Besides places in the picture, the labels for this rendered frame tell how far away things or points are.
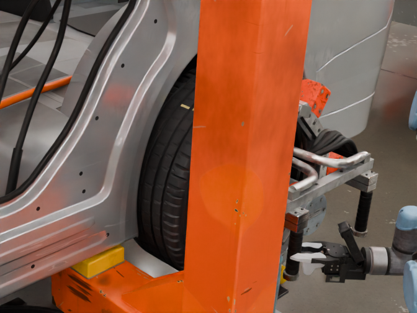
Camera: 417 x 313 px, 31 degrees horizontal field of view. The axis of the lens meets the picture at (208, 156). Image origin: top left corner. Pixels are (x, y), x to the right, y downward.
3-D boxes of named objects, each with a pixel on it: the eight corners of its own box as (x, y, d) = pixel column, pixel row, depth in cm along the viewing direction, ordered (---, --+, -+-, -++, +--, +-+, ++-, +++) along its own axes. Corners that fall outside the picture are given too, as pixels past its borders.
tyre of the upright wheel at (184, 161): (263, 33, 244) (108, 103, 203) (322, 51, 230) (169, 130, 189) (261, 202, 278) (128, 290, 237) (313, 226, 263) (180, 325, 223)
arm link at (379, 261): (389, 256, 196) (381, 240, 203) (372, 256, 195) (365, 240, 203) (384, 281, 199) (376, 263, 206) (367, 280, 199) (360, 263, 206)
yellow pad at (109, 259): (95, 243, 223) (95, 228, 221) (125, 262, 215) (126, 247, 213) (57, 259, 214) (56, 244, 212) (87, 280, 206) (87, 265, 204)
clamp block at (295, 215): (280, 213, 202) (282, 196, 199) (308, 226, 196) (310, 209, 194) (269, 220, 198) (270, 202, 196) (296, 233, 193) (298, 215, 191)
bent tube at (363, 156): (315, 140, 229) (319, 107, 224) (370, 161, 217) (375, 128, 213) (280, 156, 217) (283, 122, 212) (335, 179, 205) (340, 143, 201)
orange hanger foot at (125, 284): (94, 282, 232) (94, 183, 218) (219, 367, 201) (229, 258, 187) (49, 304, 221) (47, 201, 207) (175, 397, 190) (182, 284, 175)
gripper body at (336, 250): (322, 282, 198) (367, 284, 199) (327, 255, 195) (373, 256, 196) (318, 266, 205) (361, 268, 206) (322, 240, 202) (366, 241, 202)
